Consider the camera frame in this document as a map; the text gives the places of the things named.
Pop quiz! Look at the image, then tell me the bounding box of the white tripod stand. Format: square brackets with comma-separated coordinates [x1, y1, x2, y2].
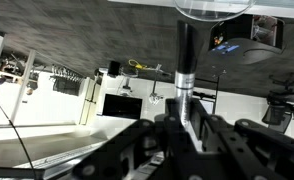
[148, 63, 165, 106]

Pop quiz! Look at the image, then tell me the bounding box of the black metal stand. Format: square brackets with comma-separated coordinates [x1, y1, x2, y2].
[193, 69, 222, 115]

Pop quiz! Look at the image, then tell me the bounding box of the clear drinking glass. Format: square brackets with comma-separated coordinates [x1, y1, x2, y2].
[172, 0, 257, 23]

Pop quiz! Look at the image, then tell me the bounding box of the black white dry-erase marker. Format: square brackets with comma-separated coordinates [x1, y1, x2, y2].
[174, 19, 199, 129]

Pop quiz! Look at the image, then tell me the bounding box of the black monitor screen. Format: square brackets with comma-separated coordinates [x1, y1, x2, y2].
[101, 93, 144, 121]

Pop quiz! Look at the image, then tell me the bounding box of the black box with blue label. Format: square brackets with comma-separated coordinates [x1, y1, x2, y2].
[208, 13, 286, 66]

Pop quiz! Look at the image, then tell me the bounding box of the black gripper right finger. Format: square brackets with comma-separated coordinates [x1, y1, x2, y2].
[186, 98, 294, 180]

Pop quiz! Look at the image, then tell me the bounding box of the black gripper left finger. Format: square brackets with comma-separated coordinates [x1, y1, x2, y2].
[71, 98, 189, 180]

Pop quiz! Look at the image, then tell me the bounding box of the black hanging cable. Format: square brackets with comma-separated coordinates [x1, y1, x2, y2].
[0, 82, 39, 180]

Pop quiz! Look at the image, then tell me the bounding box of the yellow cable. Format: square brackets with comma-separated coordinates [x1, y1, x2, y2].
[127, 58, 149, 71]

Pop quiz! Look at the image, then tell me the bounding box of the rack of stacked chairs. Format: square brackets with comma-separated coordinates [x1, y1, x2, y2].
[49, 64, 85, 97]

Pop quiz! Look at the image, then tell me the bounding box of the black office chair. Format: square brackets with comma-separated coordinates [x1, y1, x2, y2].
[261, 72, 294, 135]

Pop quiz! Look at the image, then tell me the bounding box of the small black bin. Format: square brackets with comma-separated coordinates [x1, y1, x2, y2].
[107, 60, 121, 76]

